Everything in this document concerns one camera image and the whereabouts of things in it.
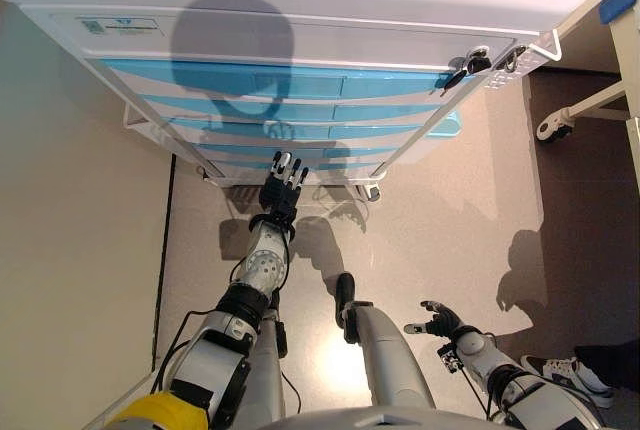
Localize white cart drawer with lock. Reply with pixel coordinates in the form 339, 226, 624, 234
47, 9, 519, 71

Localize blue bed corner bumper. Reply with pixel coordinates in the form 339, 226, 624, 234
598, 0, 637, 26

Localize white hospital bed frame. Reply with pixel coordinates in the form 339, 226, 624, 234
554, 0, 640, 231

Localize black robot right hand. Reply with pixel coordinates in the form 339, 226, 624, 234
403, 299, 464, 340

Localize metal cart latch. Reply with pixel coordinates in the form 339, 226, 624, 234
497, 44, 526, 71

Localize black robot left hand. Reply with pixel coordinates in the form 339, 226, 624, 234
258, 149, 310, 219

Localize silver robot leg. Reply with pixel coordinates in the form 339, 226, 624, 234
234, 294, 289, 430
342, 299, 436, 411

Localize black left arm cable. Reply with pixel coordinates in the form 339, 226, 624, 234
149, 309, 221, 396

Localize silver robot right leg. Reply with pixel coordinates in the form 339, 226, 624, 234
342, 299, 436, 411

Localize white and brown sneaker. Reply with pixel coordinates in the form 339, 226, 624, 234
519, 354, 616, 409

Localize silver robot left leg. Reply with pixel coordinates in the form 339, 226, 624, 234
234, 294, 289, 430

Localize black robot right foot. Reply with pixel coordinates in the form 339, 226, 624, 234
334, 272, 357, 306

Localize black and white wrist tag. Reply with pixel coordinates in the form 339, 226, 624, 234
437, 342, 462, 374

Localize black trouser leg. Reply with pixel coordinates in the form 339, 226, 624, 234
573, 344, 640, 394

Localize yellow robot shoulder cover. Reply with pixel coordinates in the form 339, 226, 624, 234
104, 392, 211, 430

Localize black cart keys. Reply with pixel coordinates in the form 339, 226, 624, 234
439, 47, 494, 96

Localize grey robot torso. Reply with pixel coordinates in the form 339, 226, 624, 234
264, 402, 506, 430

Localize cart label sticker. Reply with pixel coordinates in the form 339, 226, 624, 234
74, 17, 156, 37

